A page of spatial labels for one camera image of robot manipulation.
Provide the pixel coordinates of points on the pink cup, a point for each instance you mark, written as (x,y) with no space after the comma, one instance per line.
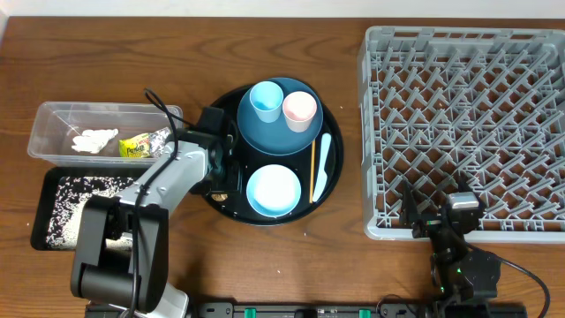
(299,109)

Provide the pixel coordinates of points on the grey dishwasher rack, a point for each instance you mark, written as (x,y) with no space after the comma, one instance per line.
(487,102)

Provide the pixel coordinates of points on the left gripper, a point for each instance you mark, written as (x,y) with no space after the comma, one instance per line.
(235,184)

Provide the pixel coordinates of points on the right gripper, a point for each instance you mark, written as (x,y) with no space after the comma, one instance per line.
(427,223)

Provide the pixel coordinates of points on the light blue plastic knife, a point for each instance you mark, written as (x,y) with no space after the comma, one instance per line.
(322,176)

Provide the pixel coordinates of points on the cooked white rice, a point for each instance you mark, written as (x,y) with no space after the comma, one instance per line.
(72,193)

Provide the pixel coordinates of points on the wooden chopstick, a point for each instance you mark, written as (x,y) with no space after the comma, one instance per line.
(312,171)

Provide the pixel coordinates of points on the white tissue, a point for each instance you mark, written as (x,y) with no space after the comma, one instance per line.
(93,141)

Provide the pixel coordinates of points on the brown walnut shell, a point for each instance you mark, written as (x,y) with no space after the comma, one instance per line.
(219,197)

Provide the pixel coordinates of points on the clear plastic bin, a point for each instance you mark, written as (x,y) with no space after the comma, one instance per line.
(57,123)

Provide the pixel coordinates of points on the light blue bowl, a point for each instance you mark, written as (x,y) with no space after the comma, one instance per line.
(273,191)

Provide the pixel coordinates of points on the yellow snack wrapper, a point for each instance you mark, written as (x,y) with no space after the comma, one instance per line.
(144,145)

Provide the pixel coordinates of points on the round black serving tray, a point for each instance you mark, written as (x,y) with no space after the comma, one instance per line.
(250,159)

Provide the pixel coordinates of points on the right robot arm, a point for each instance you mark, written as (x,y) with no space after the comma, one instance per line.
(460,274)

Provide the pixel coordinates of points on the dark blue plate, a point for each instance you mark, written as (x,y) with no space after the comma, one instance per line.
(277,138)

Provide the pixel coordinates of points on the light blue cup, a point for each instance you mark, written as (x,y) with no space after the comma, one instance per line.
(266,98)

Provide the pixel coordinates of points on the black rectangular tray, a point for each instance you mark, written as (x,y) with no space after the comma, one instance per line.
(48,191)

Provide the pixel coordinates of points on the black mounting rail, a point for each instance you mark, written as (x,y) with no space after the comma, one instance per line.
(383,310)

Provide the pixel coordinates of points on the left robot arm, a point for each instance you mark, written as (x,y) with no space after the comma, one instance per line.
(122,251)

